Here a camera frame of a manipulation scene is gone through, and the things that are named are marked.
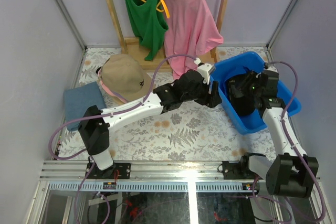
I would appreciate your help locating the blue plastic bin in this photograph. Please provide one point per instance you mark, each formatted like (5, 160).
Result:
(241, 64)

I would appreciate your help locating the beige sport cap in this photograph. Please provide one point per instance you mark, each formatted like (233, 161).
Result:
(122, 74)

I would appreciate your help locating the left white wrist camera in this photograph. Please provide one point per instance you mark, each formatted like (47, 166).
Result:
(204, 69)

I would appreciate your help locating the pink t-shirt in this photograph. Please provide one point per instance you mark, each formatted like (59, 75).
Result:
(192, 31)

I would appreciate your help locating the folded blue cloth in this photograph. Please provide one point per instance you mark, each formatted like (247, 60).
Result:
(79, 99)

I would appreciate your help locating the wooden clothes rack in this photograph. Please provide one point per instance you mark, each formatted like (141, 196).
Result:
(132, 47)

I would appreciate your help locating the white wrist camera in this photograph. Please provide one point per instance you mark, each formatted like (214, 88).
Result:
(270, 67)
(204, 69)

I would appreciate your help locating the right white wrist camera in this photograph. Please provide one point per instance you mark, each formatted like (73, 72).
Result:
(270, 67)

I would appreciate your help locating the green tank top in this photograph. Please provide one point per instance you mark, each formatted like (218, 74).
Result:
(148, 24)

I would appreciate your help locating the pink cap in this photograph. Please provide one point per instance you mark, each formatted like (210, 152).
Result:
(102, 84)

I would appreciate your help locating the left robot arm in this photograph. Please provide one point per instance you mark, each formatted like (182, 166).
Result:
(96, 126)

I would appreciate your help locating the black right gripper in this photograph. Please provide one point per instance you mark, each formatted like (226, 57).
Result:
(252, 77)

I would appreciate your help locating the wooden hat stand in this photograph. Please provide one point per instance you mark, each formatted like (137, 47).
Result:
(119, 101)

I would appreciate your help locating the black sport cap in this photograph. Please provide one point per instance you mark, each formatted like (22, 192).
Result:
(241, 98)

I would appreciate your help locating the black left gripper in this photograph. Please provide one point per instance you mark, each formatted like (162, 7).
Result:
(214, 94)

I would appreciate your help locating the aluminium mounting rail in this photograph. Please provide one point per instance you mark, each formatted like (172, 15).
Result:
(144, 176)

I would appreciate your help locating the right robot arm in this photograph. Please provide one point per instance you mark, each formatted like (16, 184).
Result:
(293, 172)

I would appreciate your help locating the purple cap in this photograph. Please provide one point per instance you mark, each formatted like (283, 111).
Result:
(113, 94)

